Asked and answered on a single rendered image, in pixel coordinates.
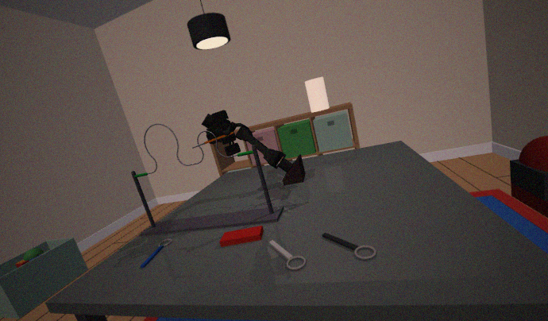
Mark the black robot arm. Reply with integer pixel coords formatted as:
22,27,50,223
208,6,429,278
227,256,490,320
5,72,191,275
202,114,294,174

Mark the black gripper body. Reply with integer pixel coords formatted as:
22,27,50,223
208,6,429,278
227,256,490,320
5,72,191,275
211,110,241,157

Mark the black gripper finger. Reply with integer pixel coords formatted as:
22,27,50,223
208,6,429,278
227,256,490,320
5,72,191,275
217,123,232,136
221,133,236,145

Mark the blue stick with grey loop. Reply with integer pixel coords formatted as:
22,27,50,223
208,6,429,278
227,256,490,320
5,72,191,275
141,238,172,268

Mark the grey loop with black handle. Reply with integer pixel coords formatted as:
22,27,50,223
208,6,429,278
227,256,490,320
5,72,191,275
322,233,376,259

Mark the red rectangular block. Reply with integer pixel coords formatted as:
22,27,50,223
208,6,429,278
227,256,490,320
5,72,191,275
219,226,264,247

